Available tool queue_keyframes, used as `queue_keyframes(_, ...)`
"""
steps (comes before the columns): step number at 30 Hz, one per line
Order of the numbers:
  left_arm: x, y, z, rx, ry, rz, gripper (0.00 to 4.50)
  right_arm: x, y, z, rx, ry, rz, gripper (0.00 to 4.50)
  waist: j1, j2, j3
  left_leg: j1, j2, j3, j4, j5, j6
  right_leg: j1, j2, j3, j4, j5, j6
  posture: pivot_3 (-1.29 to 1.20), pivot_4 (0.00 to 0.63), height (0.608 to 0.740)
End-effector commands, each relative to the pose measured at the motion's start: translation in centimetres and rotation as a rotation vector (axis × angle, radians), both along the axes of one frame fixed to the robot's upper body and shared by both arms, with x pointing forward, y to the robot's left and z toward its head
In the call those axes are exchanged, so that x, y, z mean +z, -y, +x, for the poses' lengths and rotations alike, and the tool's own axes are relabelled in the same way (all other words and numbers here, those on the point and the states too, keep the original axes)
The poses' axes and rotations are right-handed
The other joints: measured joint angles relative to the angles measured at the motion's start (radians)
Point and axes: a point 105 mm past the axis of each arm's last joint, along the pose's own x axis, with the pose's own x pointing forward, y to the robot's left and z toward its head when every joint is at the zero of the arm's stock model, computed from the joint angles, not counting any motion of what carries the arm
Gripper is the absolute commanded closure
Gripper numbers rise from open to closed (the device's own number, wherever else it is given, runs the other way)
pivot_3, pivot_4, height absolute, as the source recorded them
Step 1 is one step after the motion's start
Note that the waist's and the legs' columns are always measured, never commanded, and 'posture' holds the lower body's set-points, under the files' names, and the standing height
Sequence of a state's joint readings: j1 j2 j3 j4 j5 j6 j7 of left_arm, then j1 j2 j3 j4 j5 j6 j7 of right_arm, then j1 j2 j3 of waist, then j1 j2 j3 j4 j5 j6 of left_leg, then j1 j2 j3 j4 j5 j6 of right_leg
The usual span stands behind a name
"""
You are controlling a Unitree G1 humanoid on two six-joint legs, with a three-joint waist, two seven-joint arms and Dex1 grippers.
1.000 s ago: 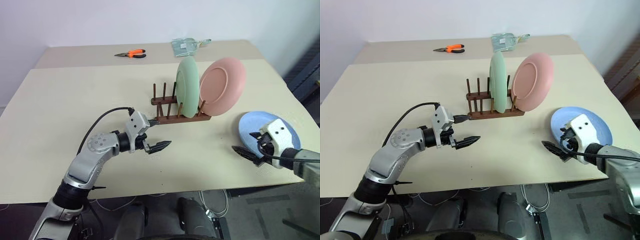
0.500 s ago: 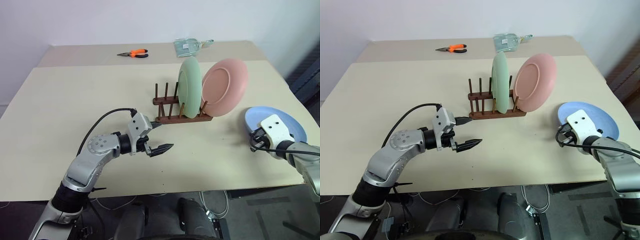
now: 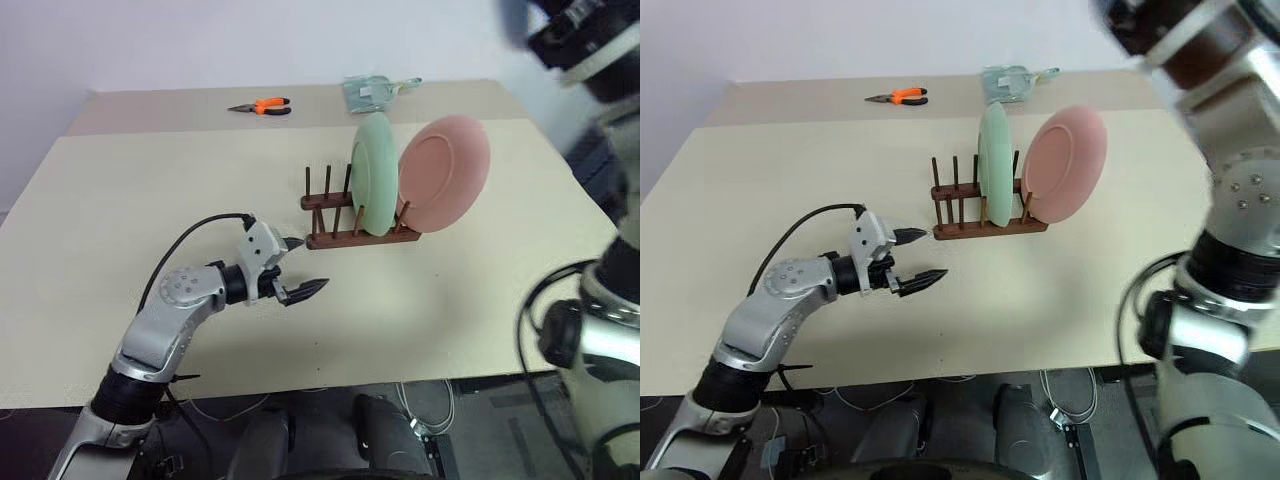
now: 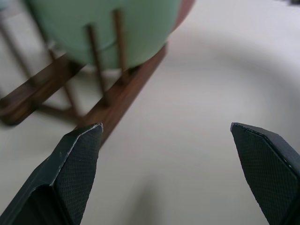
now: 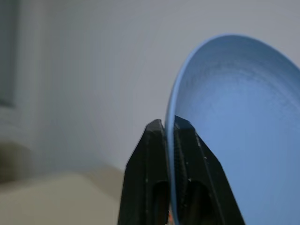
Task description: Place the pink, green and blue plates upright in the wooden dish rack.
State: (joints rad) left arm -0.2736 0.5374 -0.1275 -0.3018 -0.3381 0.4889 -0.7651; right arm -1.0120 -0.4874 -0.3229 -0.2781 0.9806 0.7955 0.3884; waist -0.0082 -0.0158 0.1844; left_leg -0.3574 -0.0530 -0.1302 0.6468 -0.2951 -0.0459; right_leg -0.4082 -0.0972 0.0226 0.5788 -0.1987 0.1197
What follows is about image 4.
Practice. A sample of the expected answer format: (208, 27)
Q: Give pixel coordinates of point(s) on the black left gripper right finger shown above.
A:
(267, 168)

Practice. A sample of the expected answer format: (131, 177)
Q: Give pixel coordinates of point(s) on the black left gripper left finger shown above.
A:
(70, 168)

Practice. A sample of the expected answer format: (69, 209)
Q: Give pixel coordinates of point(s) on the wooden dish rack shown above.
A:
(131, 89)

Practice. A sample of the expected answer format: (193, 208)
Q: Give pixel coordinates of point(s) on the green plate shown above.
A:
(131, 30)

